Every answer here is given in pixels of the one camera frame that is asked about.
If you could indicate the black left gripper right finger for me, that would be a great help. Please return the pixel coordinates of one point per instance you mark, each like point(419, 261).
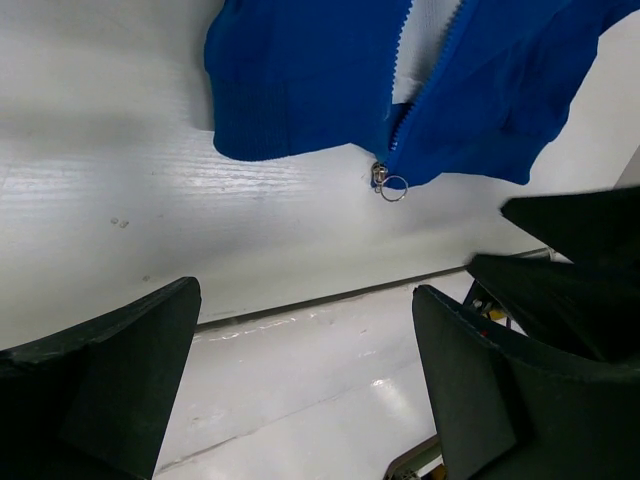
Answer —
point(507, 406)

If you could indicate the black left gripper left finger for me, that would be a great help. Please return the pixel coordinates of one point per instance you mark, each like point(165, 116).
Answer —
point(93, 401)

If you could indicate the blue white red jacket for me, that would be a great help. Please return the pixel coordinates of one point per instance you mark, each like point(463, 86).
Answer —
point(294, 77)

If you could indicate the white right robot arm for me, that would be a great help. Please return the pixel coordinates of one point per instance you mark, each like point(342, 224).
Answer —
point(587, 303)

